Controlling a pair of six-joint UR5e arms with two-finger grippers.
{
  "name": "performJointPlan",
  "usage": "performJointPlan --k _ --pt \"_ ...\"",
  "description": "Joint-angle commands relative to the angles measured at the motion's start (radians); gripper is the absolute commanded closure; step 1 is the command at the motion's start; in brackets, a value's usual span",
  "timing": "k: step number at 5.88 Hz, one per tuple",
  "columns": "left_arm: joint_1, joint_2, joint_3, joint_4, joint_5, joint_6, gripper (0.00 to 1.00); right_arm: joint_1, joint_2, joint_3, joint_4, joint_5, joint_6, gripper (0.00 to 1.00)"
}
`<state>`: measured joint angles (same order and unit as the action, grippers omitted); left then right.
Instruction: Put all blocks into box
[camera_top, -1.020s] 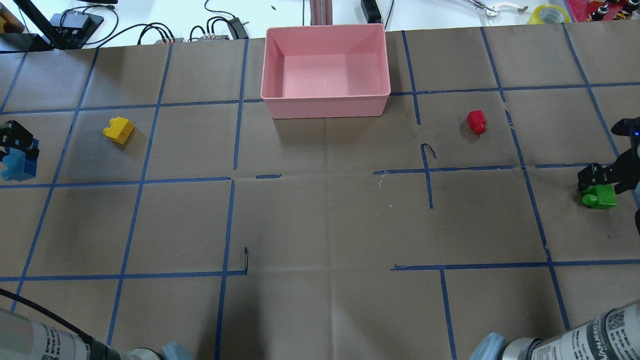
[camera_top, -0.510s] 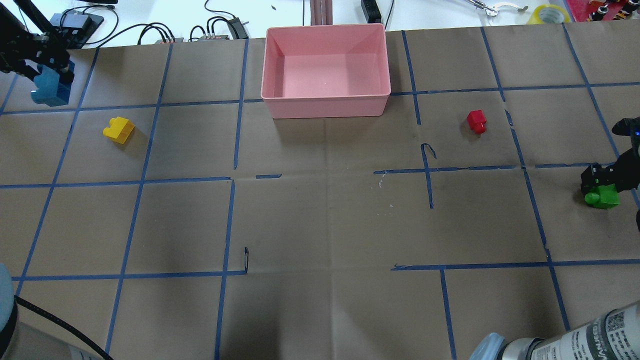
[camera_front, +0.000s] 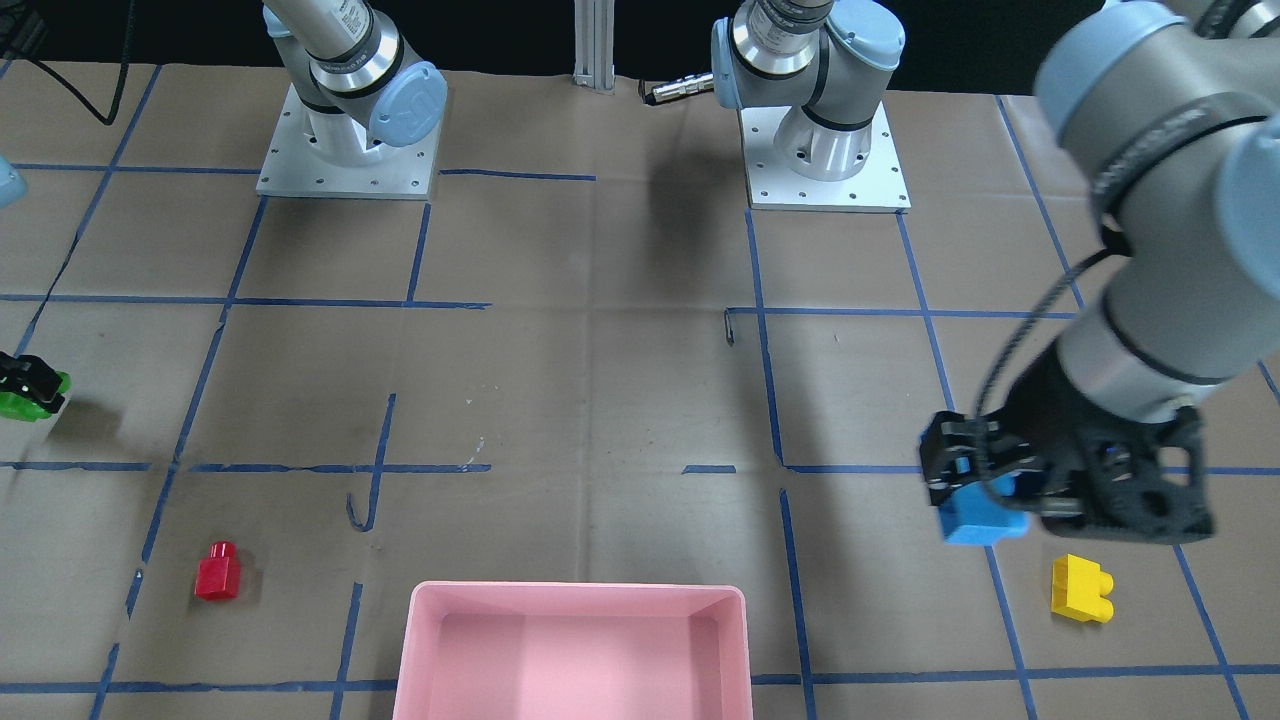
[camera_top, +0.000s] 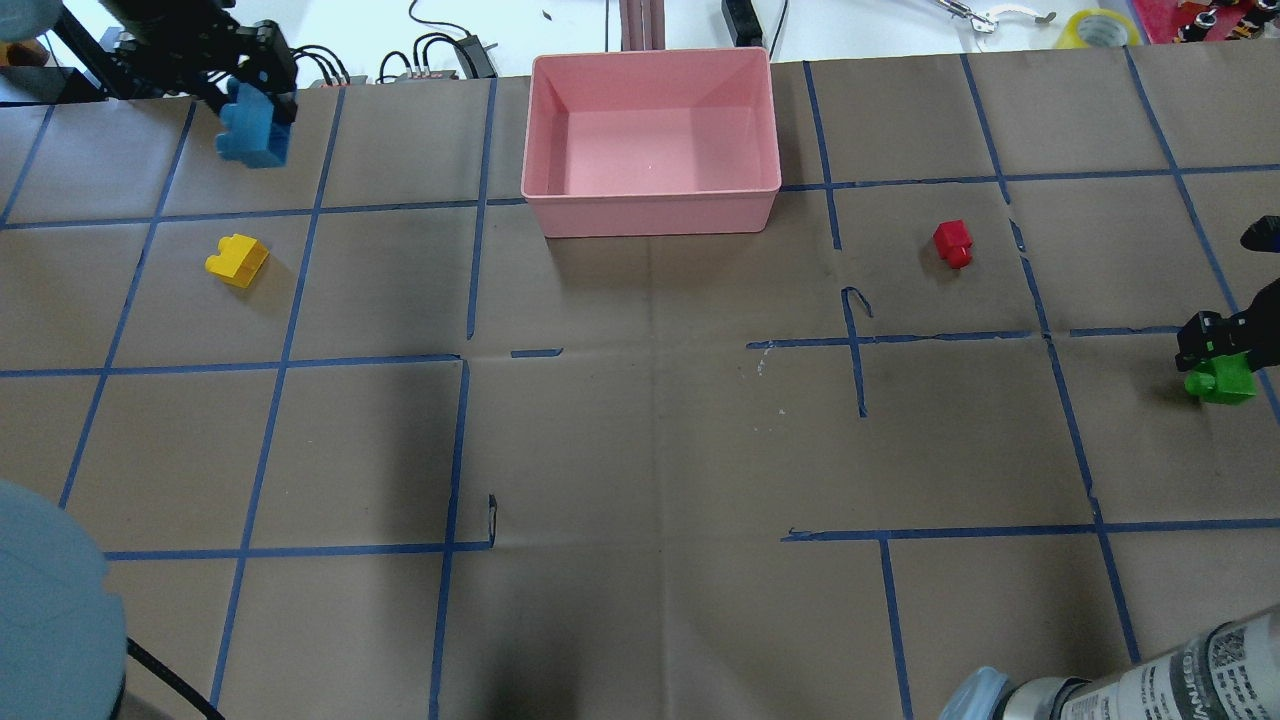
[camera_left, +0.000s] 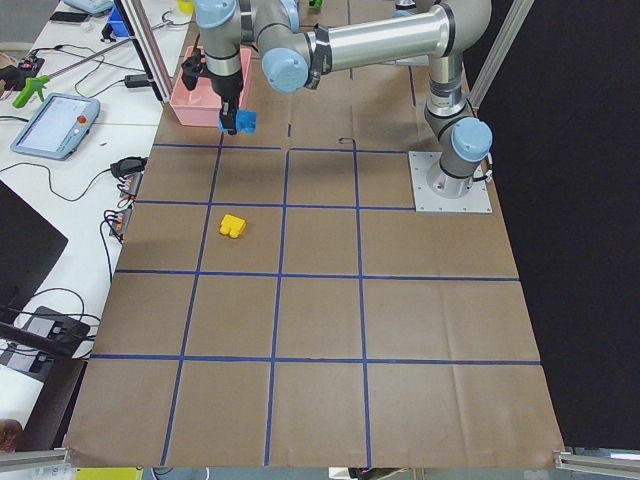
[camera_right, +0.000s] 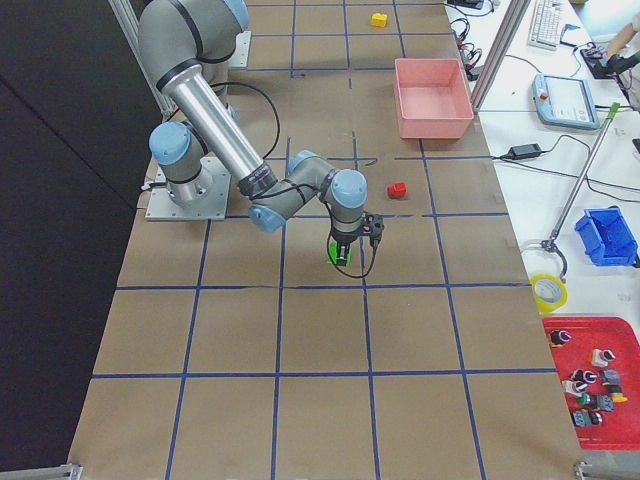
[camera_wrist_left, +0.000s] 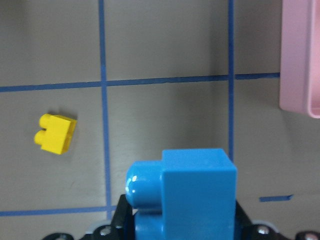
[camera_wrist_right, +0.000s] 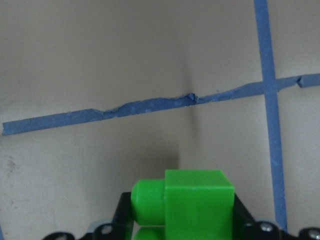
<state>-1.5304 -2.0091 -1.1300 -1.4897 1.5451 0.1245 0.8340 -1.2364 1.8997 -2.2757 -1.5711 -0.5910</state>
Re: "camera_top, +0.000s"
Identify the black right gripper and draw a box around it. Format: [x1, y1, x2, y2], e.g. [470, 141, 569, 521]
[1174, 281, 1279, 372]

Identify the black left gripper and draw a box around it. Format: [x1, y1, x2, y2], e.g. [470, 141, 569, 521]
[101, 1, 298, 117]

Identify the blue toy block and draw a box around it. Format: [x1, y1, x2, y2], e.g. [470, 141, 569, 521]
[215, 79, 291, 169]

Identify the red toy block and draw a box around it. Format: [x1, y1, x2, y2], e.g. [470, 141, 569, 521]
[932, 219, 973, 270]

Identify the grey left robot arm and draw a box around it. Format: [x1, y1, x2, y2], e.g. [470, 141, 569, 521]
[1, 1, 298, 719]

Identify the pink plastic box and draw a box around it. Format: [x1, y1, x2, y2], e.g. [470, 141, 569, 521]
[520, 47, 782, 240]

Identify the green toy block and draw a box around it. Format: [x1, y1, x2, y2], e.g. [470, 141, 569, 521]
[1183, 352, 1258, 406]

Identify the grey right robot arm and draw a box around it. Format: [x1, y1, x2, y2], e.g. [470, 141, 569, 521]
[940, 281, 1279, 719]

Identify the black power adapter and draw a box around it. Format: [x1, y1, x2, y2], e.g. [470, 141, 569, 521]
[719, 0, 764, 47]

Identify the yellow tape roll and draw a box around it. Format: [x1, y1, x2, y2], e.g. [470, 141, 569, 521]
[1052, 8, 1142, 50]

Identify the yellow toy block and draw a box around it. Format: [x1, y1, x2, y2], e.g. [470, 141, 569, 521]
[204, 233, 270, 290]

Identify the aluminium frame post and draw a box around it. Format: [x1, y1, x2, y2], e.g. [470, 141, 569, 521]
[618, 0, 666, 53]

